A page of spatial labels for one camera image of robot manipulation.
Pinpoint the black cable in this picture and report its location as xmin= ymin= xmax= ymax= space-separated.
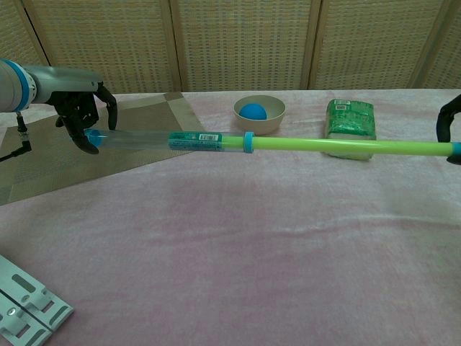
xmin=0 ymin=110 xmax=33 ymax=162

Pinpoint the beige bowl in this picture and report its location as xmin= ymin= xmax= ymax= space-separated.
xmin=233 ymin=94 xmax=287 ymax=135

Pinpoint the grey metal bracket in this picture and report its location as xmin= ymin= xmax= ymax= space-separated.
xmin=0 ymin=254 xmax=76 ymax=346

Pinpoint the woven folding screen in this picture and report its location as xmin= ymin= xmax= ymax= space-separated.
xmin=0 ymin=0 xmax=461 ymax=103

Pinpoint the long green water pump toy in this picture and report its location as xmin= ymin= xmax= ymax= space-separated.
xmin=85 ymin=128 xmax=461 ymax=159

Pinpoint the blue ball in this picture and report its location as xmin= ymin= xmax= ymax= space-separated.
xmin=238 ymin=103 xmax=268 ymax=120

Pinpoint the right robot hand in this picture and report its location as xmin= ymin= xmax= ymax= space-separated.
xmin=435 ymin=94 xmax=461 ymax=166

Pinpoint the green tissue pack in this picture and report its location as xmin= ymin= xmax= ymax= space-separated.
xmin=321 ymin=97 xmax=379 ymax=162

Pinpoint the brown woven placemat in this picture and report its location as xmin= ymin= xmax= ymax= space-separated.
xmin=0 ymin=92 xmax=216 ymax=207

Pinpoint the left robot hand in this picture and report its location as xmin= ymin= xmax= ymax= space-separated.
xmin=31 ymin=65 xmax=120 ymax=156

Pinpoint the pink fleece cloth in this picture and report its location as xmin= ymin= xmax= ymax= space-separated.
xmin=0 ymin=87 xmax=461 ymax=346

